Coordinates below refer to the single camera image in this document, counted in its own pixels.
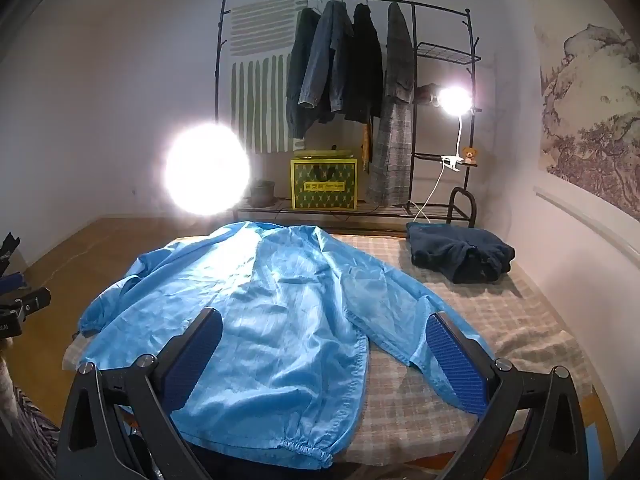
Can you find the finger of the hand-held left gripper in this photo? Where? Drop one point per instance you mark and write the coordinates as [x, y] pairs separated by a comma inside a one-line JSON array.
[[12, 281], [7, 250]]

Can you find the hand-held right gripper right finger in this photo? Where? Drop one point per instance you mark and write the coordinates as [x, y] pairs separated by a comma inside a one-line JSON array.
[[455, 360]]

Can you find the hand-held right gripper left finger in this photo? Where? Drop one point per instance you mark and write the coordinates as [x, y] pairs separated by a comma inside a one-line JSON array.
[[192, 360]]

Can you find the light blue jacket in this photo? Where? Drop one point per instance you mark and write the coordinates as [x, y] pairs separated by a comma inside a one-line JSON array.
[[280, 310]]

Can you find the dark blue folded clothes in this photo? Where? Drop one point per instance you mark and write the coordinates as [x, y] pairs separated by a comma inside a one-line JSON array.
[[450, 250]]

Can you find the black metal clothes rack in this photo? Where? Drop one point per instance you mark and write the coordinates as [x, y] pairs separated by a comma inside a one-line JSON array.
[[445, 52]]

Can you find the beige checked blanket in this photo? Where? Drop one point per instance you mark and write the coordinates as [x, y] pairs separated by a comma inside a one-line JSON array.
[[525, 310]]

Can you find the person's patterned clothing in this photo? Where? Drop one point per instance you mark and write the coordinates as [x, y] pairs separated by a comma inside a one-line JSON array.
[[20, 425]]

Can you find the dark plant pot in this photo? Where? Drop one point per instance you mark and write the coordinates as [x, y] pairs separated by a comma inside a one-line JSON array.
[[262, 192]]

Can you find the small teddy bear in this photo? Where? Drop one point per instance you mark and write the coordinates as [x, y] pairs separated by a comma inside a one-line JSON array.
[[469, 154]]

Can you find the green and yellow box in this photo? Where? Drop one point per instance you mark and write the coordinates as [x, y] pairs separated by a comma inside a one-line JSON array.
[[324, 182]]

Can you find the grey plaid hanging coat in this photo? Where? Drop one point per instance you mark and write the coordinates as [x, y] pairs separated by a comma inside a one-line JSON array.
[[397, 125]]

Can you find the white clip lamp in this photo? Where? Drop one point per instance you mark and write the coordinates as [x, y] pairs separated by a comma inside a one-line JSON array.
[[455, 100]]

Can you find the black hanging jacket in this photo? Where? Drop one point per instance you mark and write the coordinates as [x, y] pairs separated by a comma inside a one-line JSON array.
[[365, 70]]

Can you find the dark blue hanging jacket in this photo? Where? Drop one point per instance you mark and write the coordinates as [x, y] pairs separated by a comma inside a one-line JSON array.
[[300, 75]]

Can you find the denim hanging jacket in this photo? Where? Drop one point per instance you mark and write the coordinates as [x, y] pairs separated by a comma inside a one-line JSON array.
[[327, 60]]

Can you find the green striped wall hanging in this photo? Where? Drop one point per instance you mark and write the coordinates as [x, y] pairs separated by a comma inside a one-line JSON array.
[[255, 105]]

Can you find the landscape wall painting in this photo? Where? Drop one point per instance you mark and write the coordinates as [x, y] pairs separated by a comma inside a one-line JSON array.
[[595, 110]]

